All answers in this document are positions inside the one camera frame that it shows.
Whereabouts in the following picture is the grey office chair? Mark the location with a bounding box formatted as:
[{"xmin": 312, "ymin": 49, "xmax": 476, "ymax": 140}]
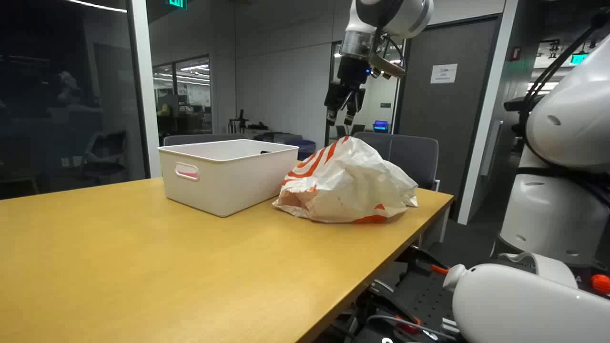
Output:
[{"xmin": 352, "ymin": 130, "xmax": 442, "ymax": 191}]

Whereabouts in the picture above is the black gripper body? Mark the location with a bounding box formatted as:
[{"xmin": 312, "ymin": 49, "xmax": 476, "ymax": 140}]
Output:
[{"xmin": 333, "ymin": 56, "xmax": 373, "ymax": 100}]

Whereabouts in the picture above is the orange round knob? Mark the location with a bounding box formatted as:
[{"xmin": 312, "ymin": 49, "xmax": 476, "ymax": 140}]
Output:
[{"xmin": 588, "ymin": 273, "xmax": 610, "ymax": 298}]

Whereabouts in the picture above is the white plastic storage bin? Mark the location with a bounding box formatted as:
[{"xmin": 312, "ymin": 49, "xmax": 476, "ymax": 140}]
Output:
[{"xmin": 156, "ymin": 138, "xmax": 300, "ymax": 220}]

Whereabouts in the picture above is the white rounded machine housing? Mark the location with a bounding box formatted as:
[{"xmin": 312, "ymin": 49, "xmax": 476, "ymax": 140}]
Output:
[{"xmin": 442, "ymin": 252, "xmax": 610, "ymax": 343}]

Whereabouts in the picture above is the white paper door sign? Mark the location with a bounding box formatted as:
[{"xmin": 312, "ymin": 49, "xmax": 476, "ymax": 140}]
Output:
[{"xmin": 428, "ymin": 62, "xmax": 459, "ymax": 87}]

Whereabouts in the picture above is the tan wrist camera box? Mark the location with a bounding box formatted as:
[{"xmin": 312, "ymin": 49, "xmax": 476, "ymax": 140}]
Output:
[{"xmin": 369, "ymin": 54, "xmax": 407, "ymax": 83}]

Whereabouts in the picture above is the white and orange cloth pile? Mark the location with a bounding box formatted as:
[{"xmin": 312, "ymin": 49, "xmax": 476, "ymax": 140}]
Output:
[{"xmin": 272, "ymin": 134, "xmax": 421, "ymax": 228}]

